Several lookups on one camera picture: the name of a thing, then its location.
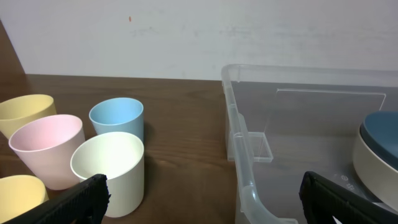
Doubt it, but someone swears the yellow cup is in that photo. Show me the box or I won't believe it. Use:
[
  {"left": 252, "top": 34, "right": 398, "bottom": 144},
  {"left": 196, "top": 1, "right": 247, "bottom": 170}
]
[
  {"left": 1, "top": 94, "right": 57, "bottom": 139},
  {"left": 1, "top": 175, "right": 49, "bottom": 223}
]

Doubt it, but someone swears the white cup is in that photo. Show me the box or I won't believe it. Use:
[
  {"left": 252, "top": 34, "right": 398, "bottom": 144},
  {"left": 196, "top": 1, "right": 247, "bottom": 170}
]
[{"left": 70, "top": 132, "right": 144, "bottom": 218}]

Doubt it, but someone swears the clear plastic storage container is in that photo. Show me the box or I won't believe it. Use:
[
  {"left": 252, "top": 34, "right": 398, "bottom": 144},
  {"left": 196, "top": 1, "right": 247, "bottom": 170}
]
[{"left": 221, "top": 65, "right": 397, "bottom": 223}]

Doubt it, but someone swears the light blue cup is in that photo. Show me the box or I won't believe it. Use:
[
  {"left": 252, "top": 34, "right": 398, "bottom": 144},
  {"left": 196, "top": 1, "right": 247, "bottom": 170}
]
[{"left": 89, "top": 98, "right": 144, "bottom": 142}]

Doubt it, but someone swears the yellow cup upper left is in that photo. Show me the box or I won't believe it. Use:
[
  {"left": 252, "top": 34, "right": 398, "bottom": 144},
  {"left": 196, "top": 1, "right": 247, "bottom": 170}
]
[{"left": 1, "top": 94, "right": 57, "bottom": 139}]

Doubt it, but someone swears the yellow cup lower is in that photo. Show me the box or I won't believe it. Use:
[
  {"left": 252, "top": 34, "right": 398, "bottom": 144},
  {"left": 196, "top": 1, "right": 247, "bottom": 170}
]
[{"left": 1, "top": 175, "right": 49, "bottom": 223}]

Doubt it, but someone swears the beige large bowl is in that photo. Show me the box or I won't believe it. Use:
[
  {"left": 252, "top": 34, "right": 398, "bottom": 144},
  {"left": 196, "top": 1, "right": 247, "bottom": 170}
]
[{"left": 353, "top": 128, "right": 397, "bottom": 211}]

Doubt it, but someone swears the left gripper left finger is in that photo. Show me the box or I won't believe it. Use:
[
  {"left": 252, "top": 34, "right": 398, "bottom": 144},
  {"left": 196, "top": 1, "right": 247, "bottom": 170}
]
[{"left": 5, "top": 174, "right": 111, "bottom": 224}]

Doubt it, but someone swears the pink cup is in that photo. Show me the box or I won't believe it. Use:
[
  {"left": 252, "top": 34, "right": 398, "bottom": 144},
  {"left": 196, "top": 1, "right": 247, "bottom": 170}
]
[{"left": 9, "top": 114, "right": 85, "bottom": 190}]

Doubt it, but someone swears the dark blue bowl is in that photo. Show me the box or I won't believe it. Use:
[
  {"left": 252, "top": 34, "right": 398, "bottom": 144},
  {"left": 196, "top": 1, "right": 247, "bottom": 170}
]
[{"left": 360, "top": 111, "right": 397, "bottom": 170}]

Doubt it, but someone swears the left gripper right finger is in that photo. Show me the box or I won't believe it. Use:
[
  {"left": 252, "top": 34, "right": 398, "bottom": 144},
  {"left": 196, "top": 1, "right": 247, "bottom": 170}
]
[{"left": 299, "top": 171, "right": 397, "bottom": 224}]

